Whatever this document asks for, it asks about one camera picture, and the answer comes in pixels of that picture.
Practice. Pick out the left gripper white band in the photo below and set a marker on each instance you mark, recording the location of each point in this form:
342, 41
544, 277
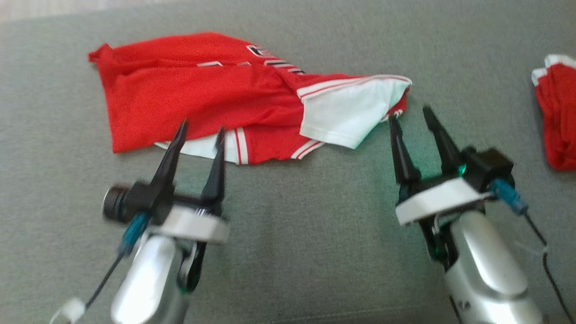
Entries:
193, 222

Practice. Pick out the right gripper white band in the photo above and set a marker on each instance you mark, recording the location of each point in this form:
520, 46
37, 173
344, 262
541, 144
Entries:
438, 198

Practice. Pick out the red white jersey garment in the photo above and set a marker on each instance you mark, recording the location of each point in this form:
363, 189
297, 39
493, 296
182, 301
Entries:
198, 94

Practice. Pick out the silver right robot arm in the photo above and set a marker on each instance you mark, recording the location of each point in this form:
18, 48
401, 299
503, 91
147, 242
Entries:
486, 270

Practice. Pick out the folded red garment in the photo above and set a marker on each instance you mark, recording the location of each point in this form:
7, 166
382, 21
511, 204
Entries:
560, 117

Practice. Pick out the large grey sofa ottoman seat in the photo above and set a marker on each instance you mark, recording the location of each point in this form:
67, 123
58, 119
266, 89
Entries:
306, 243

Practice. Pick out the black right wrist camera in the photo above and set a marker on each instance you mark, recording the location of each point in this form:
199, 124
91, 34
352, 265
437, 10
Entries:
488, 164

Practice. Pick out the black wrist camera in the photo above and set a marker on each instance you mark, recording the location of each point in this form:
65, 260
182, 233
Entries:
488, 164
121, 202

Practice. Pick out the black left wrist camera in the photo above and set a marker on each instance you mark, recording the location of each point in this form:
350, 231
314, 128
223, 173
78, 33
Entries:
121, 202

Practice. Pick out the blue left camera connector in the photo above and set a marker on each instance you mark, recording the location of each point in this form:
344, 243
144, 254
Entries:
134, 234

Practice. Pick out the blue camera connector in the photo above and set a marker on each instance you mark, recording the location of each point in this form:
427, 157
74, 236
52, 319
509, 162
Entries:
134, 234
508, 195

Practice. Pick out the blue right camera connector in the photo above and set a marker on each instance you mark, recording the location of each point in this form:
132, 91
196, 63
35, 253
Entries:
508, 195

